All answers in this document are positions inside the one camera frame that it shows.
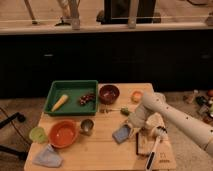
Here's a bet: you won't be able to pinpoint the blue sponge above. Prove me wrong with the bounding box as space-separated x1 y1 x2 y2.
112 125 130 144

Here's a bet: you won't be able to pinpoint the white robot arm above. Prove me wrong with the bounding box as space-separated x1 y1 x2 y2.
128 92 213 157

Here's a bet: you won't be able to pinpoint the dark red small bowl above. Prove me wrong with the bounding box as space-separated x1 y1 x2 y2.
99 85 120 105

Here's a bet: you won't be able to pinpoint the orange red bowl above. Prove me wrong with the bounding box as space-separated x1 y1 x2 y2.
48 120 79 148

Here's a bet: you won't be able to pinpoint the dark red grapes toy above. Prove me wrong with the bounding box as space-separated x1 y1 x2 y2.
79 93 95 105

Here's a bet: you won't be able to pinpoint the small orange cup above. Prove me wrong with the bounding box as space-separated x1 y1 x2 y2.
131 91 143 103

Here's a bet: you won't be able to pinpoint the green plastic tray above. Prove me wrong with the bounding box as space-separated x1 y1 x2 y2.
44 80 98 116

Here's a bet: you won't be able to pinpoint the small metal cup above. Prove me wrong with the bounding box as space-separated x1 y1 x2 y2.
80 119 94 136

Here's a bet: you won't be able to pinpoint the yellow corn toy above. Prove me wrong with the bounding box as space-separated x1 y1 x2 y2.
51 94 69 112

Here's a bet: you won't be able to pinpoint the white dish brush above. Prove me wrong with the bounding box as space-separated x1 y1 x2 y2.
145 126 167 171

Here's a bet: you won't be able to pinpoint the light green plastic cup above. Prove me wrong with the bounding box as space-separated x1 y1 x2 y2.
29 127 48 144

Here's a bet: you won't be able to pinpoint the light blue cloth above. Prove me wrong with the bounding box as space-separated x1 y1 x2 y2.
32 144 63 168

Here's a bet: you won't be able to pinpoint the black stand legs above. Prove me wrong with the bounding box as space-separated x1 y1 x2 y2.
0 112 28 161

